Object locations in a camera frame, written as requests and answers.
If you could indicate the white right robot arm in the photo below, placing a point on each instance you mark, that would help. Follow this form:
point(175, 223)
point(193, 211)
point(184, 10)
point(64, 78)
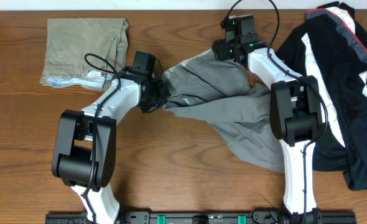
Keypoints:
point(298, 115)

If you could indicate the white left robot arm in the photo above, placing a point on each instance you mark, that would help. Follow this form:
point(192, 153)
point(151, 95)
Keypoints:
point(85, 149)

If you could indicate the black white red shirt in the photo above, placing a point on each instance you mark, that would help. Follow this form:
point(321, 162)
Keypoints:
point(332, 46)

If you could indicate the grey shorts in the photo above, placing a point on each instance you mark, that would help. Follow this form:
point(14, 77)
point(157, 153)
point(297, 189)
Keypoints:
point(219, 93)

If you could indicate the folded khaki shorts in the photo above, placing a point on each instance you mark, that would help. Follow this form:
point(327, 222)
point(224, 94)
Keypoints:
point(84, 51)

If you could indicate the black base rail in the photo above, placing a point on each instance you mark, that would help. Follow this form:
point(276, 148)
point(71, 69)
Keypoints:
point(256, 216)

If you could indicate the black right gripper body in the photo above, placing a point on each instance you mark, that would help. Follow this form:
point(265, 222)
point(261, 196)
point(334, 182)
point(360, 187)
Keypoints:
point(226, 49)

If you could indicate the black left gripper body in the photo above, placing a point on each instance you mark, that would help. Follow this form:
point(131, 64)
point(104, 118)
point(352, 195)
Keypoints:
point(157, 95)

